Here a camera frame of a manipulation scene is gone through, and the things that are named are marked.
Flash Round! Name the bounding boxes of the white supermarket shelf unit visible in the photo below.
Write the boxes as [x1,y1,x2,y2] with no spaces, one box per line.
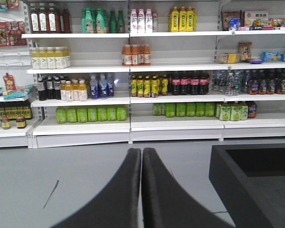
[0,0,285,148]

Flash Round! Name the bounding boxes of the black wooden fruit stand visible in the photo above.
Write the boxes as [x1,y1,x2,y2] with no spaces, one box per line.
[209,143,285,228]

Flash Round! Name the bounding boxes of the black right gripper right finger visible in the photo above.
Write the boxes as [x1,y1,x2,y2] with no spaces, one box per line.
[142,148,231,228]

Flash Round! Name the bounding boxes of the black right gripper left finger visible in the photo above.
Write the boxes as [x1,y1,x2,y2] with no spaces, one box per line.
[53,148,141,228]

